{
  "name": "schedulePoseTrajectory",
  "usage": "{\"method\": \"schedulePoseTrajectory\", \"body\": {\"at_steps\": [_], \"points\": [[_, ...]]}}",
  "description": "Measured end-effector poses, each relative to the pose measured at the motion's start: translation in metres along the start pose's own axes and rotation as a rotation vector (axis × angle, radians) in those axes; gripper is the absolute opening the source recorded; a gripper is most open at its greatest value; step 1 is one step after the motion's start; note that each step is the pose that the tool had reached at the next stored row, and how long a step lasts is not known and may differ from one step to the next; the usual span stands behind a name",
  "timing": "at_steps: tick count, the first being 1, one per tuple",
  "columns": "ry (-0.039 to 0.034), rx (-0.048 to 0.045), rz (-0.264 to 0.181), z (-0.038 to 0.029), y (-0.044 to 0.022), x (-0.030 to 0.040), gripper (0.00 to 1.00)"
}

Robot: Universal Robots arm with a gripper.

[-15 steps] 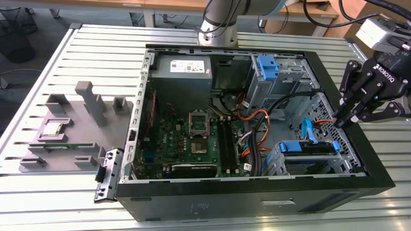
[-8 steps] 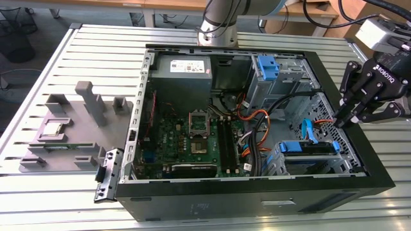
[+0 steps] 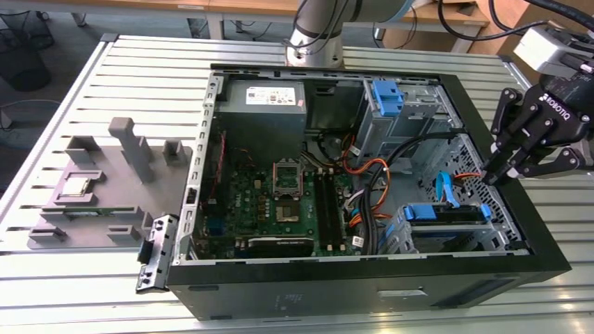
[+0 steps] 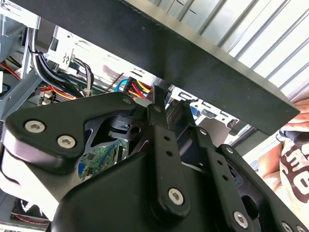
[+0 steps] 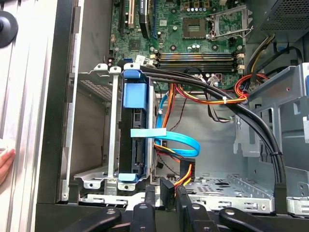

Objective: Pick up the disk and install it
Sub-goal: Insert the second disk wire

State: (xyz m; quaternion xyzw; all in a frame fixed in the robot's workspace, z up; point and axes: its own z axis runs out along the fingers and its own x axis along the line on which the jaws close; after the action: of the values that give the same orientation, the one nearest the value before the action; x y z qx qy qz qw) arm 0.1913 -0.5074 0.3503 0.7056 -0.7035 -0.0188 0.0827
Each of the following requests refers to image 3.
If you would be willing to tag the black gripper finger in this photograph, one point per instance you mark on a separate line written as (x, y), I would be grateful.
(547, 167)
(497, 153)

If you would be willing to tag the hard disk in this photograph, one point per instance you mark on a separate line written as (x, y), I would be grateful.
(421, 212)

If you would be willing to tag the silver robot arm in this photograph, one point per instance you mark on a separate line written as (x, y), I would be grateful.
(317, 52)

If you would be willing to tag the silver disk bay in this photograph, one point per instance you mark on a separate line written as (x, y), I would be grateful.
(453, 228)

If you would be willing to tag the silver drive cage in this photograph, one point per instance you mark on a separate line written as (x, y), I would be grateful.
(377, 135)

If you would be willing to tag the brown wooden cabinet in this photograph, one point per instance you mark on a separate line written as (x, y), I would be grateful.
(481, 45)

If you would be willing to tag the empty blue drive carrier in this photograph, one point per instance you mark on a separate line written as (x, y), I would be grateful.
(387, 101)

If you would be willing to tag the black RAM slot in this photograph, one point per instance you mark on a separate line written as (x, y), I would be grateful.
(324, 208)
(336, 208)

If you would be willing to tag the short wooden top desk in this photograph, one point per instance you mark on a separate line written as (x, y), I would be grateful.
(424, 15)

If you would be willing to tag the CPU socket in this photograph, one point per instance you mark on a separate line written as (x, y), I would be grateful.
(287, 213)

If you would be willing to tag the black graphics card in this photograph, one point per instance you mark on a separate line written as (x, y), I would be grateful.
(277, 245)

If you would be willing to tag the green motherboard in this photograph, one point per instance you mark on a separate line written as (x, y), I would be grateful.
(249, 195)

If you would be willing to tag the black PC case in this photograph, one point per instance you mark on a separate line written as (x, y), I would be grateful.
(324, 295)

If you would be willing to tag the grey power supply unit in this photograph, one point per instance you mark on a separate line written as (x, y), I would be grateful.
(232, 101)

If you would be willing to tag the grey parts rack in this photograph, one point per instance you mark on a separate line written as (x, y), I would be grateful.
(116, 202)

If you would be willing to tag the green RAM stick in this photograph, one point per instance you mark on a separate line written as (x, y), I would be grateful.
(113, 210)

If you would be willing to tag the long wooden top desk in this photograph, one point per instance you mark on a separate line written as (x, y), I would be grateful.
(138, 4)

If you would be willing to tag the silver CPU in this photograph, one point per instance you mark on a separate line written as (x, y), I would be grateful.
(76, 187)

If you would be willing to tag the black bin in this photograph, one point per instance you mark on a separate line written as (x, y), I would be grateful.
(29, 73)

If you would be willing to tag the black mesh basket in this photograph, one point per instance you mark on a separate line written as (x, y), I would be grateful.
(28, 33)

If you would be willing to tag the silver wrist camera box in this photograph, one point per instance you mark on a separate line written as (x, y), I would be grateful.
(537, 48)

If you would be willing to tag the metal card retention bracket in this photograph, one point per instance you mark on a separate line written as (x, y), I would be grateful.
(160, 243)

